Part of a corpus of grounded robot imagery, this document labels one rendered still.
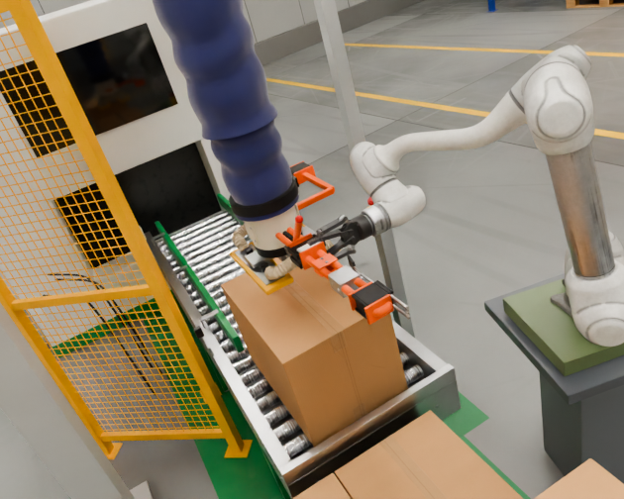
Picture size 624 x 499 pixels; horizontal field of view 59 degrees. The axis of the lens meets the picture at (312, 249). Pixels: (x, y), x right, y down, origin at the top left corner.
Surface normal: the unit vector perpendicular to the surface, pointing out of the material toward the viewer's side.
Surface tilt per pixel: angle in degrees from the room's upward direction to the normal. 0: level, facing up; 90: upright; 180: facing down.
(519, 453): 0
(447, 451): 0
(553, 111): 84
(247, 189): 80
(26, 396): 90
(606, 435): 90
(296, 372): 90
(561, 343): 2
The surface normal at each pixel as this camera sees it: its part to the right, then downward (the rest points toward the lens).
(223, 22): 0.70, 0.44
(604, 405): 0.21, 0.46
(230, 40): 0.35, 0.11
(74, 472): 0.45, 0.36
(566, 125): -0.32, 0.45
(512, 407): -0.26, -0.83
